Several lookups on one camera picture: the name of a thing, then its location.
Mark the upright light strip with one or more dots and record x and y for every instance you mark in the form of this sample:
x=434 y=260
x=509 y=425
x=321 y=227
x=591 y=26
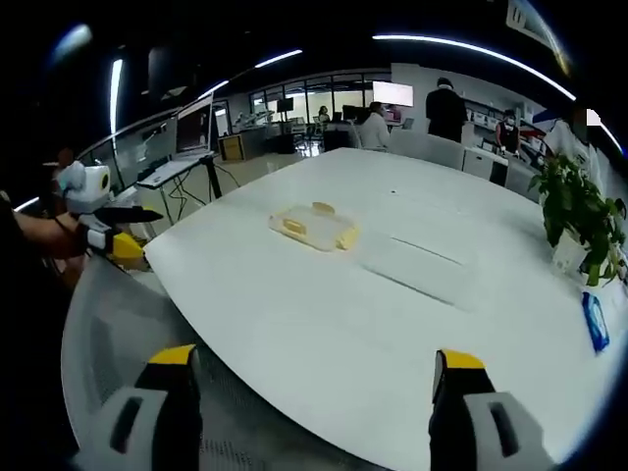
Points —
x=116 y=95

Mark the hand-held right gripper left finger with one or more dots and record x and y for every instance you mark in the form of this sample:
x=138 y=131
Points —
x=147 y=432

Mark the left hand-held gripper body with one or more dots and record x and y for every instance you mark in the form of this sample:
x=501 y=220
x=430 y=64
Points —
x=86 y=189

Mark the grey mesh chair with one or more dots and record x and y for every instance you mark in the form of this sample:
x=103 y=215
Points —
x=122 y=319

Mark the green potted plant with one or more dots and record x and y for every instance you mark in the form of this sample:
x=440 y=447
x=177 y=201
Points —
x=574 y=206

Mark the computer monitor on stand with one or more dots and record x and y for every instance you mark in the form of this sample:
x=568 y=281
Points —
x=193 y=125

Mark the yellow cabinet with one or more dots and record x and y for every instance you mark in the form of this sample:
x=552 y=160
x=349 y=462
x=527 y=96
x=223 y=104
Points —
x=230 y=147

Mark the short ceiling light strip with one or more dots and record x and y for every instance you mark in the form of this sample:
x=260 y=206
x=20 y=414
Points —
x=278 y=58

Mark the white office chair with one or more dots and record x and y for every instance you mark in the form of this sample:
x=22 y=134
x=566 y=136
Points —
x=427 y=147

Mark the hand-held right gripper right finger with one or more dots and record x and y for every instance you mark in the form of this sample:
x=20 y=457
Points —
x=471 y=432

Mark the long ceiling light strip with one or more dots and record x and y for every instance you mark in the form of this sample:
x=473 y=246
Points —
x=481 y=49

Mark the wide dark monitor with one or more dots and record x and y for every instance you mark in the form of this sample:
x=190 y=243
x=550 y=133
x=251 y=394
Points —
x=147 y=147

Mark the clear container with yellow clips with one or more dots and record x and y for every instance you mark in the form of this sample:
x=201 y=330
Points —
x=314 y=226

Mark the blue packet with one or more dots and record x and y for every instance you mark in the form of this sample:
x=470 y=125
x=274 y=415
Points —
x=596 y=321

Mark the wall screen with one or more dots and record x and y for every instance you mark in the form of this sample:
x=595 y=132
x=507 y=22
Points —
x=392 y=93

